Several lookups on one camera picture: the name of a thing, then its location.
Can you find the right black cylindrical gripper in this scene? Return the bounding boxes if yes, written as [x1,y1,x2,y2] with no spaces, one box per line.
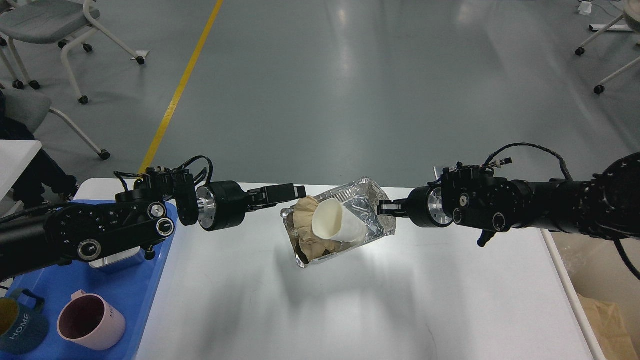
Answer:
[377,186,453,228]

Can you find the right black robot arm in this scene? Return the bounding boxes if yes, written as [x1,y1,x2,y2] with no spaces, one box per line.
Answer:
[376,145,640,277]

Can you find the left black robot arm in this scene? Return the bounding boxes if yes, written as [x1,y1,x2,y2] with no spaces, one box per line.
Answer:
[0,155,307,281]

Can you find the beige plastic bin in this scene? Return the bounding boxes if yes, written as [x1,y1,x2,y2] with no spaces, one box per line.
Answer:
[543,231,640,360]

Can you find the beige cloth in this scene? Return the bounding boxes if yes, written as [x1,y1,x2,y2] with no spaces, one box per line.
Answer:
[292,196,342,264]

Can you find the rectangular steel container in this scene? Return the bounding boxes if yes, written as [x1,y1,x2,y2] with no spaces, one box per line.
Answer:
[88,246,145,274]

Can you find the dark blue HOME mug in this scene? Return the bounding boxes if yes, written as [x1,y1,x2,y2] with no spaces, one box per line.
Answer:
[0,288,50,356]

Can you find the left floor socket plate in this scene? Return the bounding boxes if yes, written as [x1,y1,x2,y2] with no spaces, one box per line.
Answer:
[433,165,450,181]

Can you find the white chair base right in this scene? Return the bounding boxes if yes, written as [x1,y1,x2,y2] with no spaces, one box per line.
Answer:
[575,0,640,95]

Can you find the grey office chair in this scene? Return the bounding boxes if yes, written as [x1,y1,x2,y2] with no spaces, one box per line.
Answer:
[0,0,146,105]

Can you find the seated person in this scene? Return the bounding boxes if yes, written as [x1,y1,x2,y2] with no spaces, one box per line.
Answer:
[0,93,79,210]

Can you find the aluminium foil tray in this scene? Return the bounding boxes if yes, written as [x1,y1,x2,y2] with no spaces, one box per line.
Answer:
[280,177,396,269]

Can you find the cream white cup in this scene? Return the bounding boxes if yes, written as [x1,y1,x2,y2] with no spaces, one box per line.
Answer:
[311,198,368,243]

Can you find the white side table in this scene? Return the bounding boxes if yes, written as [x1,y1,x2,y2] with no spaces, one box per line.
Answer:
[0,139,42,199]

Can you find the pink plastic mug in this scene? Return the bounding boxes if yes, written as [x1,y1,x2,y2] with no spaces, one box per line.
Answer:
[56,289,127,351]

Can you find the white floor power adapter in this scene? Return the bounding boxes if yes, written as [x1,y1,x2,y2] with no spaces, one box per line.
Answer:
[577,0,593,17]

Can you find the left black cylindrical gripper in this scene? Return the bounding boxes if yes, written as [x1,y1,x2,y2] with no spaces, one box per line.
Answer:
[196,181,307,231]

